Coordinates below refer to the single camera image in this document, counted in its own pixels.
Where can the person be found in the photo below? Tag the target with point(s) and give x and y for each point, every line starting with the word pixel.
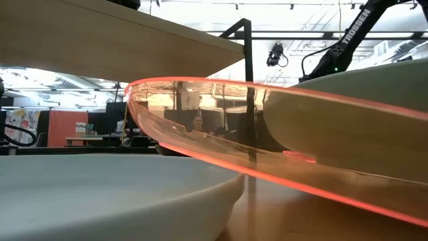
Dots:
pixel 198 123

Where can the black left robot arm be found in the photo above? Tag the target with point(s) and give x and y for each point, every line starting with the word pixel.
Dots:
pixel 128 3

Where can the orange translucent plate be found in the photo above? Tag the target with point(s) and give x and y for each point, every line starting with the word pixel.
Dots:
pixel 368 197

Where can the black hanging camera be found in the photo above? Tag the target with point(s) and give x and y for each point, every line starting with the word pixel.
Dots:
pixel 275 55

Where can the orange-red partition panel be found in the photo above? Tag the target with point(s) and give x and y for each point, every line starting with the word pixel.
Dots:
pixel 67 129

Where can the silver ceiling air duct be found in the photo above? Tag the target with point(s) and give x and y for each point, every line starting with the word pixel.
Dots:
pixel 388 50

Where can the low wooden bench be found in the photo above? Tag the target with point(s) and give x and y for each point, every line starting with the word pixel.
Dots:
pixel 83 138

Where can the wooden shelf with black legs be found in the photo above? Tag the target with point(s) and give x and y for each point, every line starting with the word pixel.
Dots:
pixel 100 40

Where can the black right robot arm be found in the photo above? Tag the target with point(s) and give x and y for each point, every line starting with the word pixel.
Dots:
pixel 354 26

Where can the sage green plate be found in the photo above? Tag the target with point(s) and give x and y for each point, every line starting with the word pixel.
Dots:
pixel 384 87

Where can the light blue plate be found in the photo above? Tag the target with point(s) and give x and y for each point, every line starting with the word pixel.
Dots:
pixel 100 201

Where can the black table frame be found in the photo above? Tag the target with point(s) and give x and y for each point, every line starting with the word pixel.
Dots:
pixel 83 150

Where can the colourful printed curtain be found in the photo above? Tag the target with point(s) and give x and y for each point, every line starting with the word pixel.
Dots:
pixel 20 120

